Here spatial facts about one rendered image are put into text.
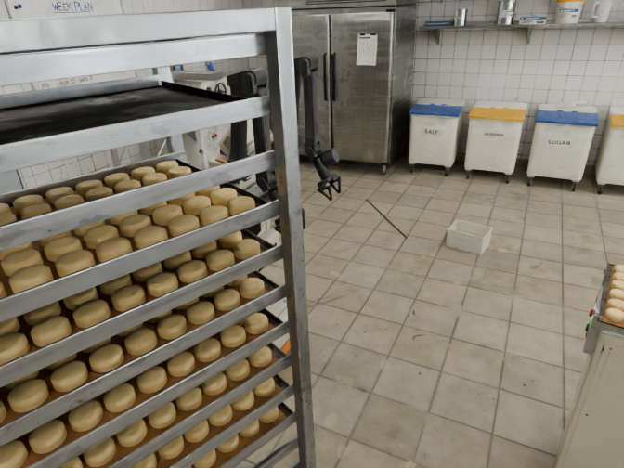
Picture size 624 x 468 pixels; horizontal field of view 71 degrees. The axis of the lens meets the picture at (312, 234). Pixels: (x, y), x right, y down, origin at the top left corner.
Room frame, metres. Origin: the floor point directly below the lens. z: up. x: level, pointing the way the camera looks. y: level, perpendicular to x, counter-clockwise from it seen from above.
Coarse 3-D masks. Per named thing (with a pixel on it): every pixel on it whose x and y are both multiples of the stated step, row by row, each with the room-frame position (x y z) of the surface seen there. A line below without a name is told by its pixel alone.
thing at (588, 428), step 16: (608, 336) 1.09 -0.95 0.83; (592, 352) 1.13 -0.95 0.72; (608, 352) 1.08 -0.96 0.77; (592, 368) 1.09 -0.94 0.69; (608, 368) 1.07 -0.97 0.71; (592, 384) 1.08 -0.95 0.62; (608, 384) 1.06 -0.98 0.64; (576, 400) 1.15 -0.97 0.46; (592, 400) 1.07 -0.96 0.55; (608, 400) 1.05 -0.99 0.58; (576, 416) 1.09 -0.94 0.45; (592, 416) 1.06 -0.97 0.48; (608, 416) 1.04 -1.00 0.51; (576, 432) 1.08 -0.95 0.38; (592, 432) 1.05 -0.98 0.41; (608, 432) 1.03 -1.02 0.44; (560, 448) 1.13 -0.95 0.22; (576, 448) 1.07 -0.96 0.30; (592, 448) 1.04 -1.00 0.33; (608, 448) 1.02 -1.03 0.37; (560, 464) 1.09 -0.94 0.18; (576, 464) 1.06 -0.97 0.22; (592, 464) 1.03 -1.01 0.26; (608, 464) 1.01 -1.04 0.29
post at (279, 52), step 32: (288, 32) 0.71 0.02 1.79; (288, 64) 0.71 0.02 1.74; (288, 96) 0.70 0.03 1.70; (288, 128) 0.70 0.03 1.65; (288, 160) 0.70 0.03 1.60; (288, 192) 0.70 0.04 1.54; (288, 224) 0.70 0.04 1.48; (288, 256) 0.70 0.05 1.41; (288, 288) 0.71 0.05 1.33; (288, 320) 0.72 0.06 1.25
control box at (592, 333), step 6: (600, 294) 1.30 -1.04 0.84; (600, 300) 1.27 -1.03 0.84; (588, 330) 1.20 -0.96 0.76; (594, 330) 1.15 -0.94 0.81; (600, 330) 1.14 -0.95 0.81; (588, 336) 1.15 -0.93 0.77; (594, 336) 1.14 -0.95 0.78; (588, 342) 1.15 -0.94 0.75; (594, 342) 1.14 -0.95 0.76; (582, 348) 1.17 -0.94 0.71; (588, 348) 1.15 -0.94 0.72
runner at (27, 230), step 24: (216, 168) 0.65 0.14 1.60; (240, 168) 0.67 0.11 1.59; (264, 168) 0.70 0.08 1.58; (120, 192) 0.55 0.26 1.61; (144, 192) 0.57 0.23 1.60; (168, 192) 0.59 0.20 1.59; (192, 192) 0.62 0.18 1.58; (48, 216) 0.50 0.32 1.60; (72, 216) 0.51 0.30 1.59; (96, 216) 0.53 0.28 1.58; (0, 240) 0.46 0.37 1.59; (24, 240) 0.47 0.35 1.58
